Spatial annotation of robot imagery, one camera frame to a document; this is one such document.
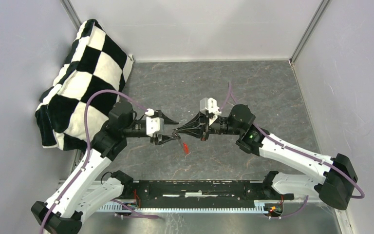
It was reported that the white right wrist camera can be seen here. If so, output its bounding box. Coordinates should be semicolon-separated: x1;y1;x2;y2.
200;98;222;118

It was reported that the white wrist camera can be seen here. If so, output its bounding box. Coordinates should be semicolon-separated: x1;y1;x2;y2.
145;108;164;137
200;98;222;118

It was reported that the black white checkered blanket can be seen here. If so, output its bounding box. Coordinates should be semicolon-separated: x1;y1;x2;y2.
35;19;134;151

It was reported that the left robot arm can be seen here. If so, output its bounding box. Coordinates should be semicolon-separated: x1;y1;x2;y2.
31;101;178;234

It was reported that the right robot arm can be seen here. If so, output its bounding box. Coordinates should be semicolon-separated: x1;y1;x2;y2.
176;104;364;210

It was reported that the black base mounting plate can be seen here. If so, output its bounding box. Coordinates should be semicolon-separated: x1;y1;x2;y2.
119;180;295;209

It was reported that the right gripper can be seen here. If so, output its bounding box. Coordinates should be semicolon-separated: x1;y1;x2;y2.
177;110;243;141

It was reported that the white toothed cable duct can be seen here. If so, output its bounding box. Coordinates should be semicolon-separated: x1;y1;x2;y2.
97;201;268;214

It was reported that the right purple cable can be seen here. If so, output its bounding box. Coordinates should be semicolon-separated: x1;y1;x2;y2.
218;80;365;219

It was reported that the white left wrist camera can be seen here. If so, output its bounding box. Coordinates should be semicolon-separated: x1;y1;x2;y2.
145;108;164;137

